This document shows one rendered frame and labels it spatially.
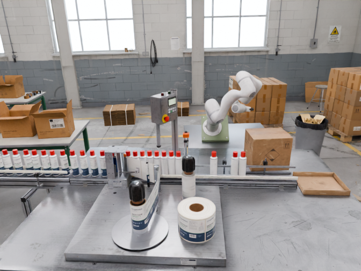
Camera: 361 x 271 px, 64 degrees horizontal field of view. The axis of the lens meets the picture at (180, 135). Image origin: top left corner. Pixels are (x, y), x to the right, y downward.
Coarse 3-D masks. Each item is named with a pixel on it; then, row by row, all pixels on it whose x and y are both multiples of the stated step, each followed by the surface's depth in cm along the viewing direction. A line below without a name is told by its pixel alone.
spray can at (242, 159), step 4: (244, 152) 199; (240, 156) 202; (244, 156) 200; (240, 160) 201; (244, 160) 200; (240, 164) 202; (244, 164) 201; (240, 168) 203; (244, 168) 202; (240, 172) 204; (244, 172) 203
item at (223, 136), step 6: (204, 120) 292; (222, 126) 289; (204, 132) 288; (222, 132) 287; (228, 132) 287; (204, 138) 286; (210, 138) 285; (216, 138) 285; (222, 138) 285; (228, 138) 285
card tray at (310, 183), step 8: (296, 176) 216; (304, 176) 216; (312, 176) 216; (320, 176) 216; (328, 176) 215; (336, 176) 210; (304, 184) 205; (312, 184) 205; (320, 184) 205; (328, 184) 205; (336, 184) 204; (344, 184) 198; (304, 192) 193; (312, 192) 193; (320, 192) 192; (328, 192) 192; (336, 192) 191; (344, 192) 191
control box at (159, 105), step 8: (152, 96) 194; (160, 96) 193; (168, 96) 195; (152, 104) 196; (160, 104) 191; (176, 104) 203; (152, 112) 198; (160, 112) 193; (176, 112) 205; (152, 120) 200; (160, 120) 195
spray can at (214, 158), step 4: (212, 152) 200; (212, 156) 201; (216, 156) 203; (212, 160) 201; (216, 160) 202; (212, 164) 202; (216, 164) 203; (212, 168) 203; (216, 168) 204; (212, 172) 205; (216, 172) 206
